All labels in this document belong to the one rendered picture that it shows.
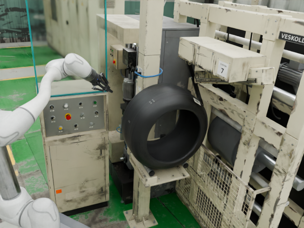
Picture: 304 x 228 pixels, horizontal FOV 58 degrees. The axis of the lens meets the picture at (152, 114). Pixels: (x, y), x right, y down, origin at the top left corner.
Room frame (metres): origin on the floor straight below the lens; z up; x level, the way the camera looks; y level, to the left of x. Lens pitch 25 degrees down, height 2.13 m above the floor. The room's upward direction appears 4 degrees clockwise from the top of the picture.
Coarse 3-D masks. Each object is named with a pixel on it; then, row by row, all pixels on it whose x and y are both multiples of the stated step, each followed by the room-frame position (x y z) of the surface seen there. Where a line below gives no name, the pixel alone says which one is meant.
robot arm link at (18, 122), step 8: (0, 112) 1.10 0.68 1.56; (8, 112) 1.10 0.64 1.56; (16, 112) 1.11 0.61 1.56; (24, 112) 1.12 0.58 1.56; (0, 120) 1.05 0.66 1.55; (8, 120) 1.05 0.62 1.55; (16, 120) 1.07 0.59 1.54; (24, 120) 1.09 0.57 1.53; (32, 120) 1.13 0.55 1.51; (0, 128) 1.01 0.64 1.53; (8, 128) 1.02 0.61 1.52; (16, 128) 1.04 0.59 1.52; (24, 128) 1.08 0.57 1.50; (0, 136) 0.99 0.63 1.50; (8, 136) 1.01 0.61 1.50; (16, 136) 1.04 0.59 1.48; (0, 144) 1.00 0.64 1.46; (8, 144) 1.02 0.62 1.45
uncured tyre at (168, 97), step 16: (144, 96) 1.70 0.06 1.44; (160, 96) 1.64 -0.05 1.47; (176, 96) 1.65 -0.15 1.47; (192, 96) 1.73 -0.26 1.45; (128, 112) 1.68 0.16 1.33; (144, 112) 1.57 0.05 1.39; (160, 112) 1.57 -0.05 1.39; (192, 112) 1.96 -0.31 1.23; (128, 128) 1.60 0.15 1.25; (144, 128) 1.53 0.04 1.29; (176, 128) 1.96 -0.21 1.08; (192, 128) 1.91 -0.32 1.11; (128, 144) 1.59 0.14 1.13; (144, 144) 1.53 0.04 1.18; (160, 144) 1.90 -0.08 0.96; (176, 144) 1.90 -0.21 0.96; (192, 144) 1.81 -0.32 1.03; (144, 160) 1.54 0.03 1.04; (160, 160) 1.74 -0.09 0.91; (176, 160) 1.65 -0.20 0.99
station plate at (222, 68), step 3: (219, 63) 1.59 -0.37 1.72; (222, 63) 1.57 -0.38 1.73; (225, 63) 1.54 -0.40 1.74; (219, 66) 1.58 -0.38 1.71; (222, 66) 1.56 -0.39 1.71; (225, 66) 1.54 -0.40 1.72; (219, 69) 1.58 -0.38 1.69; (222, 69) 1.56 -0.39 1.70; (225, 69) 1.53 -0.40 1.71; (219, 72) 1.58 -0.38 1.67; (222, 72) 1.55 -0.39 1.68; (225, 72) 1.53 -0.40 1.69; (222, 75) 1.55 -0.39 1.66; (225, 75) 1.53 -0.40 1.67
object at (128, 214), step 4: (124, 212) 2.08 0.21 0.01; (128, 212) 2.09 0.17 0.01; (132, 212) 2.09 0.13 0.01; (128, 216) 2.03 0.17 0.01; (152, 216) 2.05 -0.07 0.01; (128, 220) 1.98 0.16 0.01; (132, 220) 1.99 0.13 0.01; (148, 220) 1.99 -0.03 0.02; (152, 220) 2.00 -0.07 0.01; (156, 220) 2.00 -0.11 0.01; (132, 224) 1.94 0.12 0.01; (136, 224) 1.94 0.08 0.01; (140, 224) 1.94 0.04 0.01; (148, 224) 1.95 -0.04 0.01; (152, 224) 1.95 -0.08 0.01; (156, 224) 1.96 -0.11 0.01
